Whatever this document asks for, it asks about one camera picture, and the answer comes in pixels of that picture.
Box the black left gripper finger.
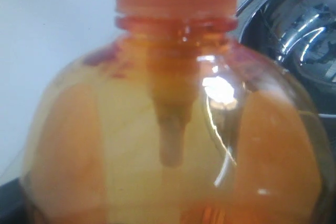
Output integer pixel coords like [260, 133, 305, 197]
[1, 178, 34, 224]

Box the orange soap pump bottle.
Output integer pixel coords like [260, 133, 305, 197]
[19, 0, 335, 223]

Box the small stainless steel bowl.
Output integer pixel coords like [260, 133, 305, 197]
[235, 0, 335, 119]

